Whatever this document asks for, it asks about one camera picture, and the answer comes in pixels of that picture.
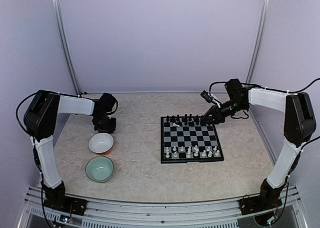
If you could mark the white bowl orange outside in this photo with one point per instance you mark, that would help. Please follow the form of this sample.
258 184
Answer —
101 143

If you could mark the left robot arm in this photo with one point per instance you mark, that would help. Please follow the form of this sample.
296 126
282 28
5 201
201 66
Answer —
40 123

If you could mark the white chess queen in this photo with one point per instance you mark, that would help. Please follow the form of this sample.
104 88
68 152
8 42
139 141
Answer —
188 154

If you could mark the white chess king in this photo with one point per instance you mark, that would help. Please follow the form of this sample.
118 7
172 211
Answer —
196 153

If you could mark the right aluminium frame post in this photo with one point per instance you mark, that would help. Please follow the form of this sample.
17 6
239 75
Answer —
258 40

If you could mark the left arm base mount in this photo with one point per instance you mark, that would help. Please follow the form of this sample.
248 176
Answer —
71 205

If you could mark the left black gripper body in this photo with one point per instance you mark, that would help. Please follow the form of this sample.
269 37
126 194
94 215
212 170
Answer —
103 125

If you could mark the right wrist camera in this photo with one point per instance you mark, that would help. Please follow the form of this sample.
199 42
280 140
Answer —
210 98

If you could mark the black folding chess board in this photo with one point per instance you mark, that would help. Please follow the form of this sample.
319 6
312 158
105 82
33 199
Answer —
190 136

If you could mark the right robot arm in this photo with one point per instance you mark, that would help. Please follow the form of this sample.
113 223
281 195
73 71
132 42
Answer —
299 126

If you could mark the aluminium frame post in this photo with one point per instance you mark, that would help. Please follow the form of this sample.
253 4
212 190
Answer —
258 40
65 48

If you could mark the left aluminium frame post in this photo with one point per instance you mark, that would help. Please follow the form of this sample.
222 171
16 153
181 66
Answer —
65 48

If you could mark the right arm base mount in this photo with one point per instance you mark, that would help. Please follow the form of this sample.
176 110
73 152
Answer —
253 204

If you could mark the pale green ceramic bowl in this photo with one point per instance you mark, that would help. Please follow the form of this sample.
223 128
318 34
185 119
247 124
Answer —
99 169

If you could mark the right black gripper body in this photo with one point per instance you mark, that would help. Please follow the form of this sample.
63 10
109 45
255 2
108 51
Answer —
222 117

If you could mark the front aluminium rail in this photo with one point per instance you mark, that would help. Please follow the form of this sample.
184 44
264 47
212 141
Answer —
111 213

